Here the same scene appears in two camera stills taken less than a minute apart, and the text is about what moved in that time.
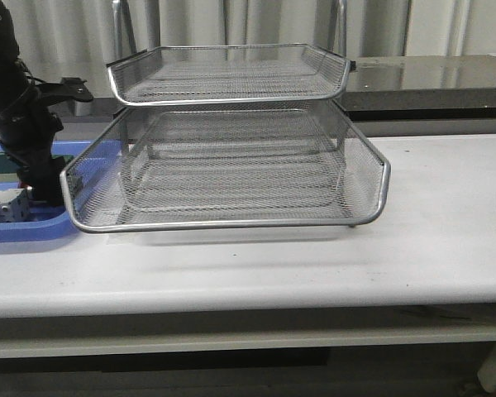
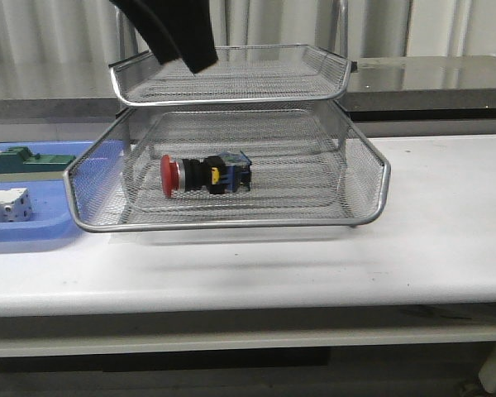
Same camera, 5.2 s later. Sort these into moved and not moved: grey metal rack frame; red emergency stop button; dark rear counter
Moved: red emergency stop button
Not moved: dark rear counter; grey metal rack frame
